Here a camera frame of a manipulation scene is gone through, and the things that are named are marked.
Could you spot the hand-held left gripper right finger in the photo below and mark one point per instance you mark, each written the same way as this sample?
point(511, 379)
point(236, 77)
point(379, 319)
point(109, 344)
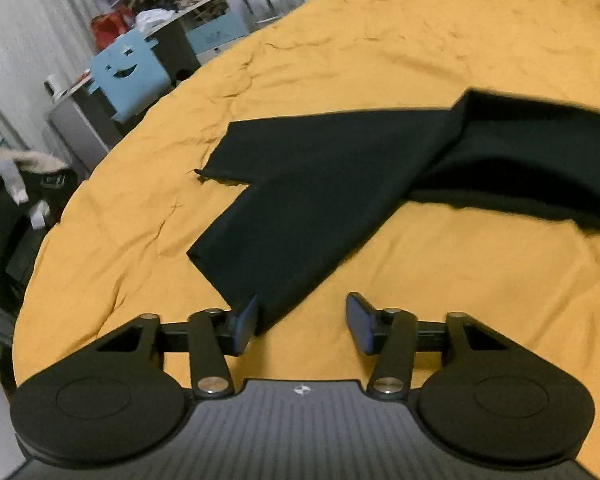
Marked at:
point(360, 321)

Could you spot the red bag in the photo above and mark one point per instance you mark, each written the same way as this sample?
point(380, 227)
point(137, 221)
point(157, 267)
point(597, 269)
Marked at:
point(108, 27)

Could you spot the yellow bed blanket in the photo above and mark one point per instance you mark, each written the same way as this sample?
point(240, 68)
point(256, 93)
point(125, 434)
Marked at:
point(390, 90)

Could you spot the black pants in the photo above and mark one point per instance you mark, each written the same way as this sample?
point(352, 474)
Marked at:
point(340, 190)

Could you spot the blue smiley face chair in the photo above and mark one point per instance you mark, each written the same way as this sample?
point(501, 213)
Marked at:
point(126, 76)

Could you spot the dark jacket with fur hood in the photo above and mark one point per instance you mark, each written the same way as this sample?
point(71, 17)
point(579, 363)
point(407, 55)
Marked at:
point(15, 210)

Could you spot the grey desk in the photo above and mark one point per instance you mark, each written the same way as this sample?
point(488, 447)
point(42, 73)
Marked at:
point(80, 125)

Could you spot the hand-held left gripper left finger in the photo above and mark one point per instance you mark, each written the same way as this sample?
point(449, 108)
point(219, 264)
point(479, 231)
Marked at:
point(249, 317)

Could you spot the white cup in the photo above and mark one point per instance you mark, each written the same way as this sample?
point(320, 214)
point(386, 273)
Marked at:
point(53, 85)

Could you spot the blue storage box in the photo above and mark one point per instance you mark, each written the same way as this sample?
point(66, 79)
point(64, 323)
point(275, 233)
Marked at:
point(215, 33)

